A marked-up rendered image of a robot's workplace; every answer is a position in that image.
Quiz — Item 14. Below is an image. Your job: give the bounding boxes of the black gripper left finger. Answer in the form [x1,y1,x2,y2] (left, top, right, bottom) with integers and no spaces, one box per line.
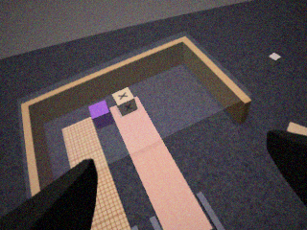
[0,158,98,230]

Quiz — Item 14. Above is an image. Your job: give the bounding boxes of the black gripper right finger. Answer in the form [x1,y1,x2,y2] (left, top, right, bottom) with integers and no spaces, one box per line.
[267,129,307,208]

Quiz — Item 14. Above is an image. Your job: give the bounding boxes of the pink strip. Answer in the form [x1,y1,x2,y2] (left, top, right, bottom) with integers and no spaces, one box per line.
[131,144,212,230]

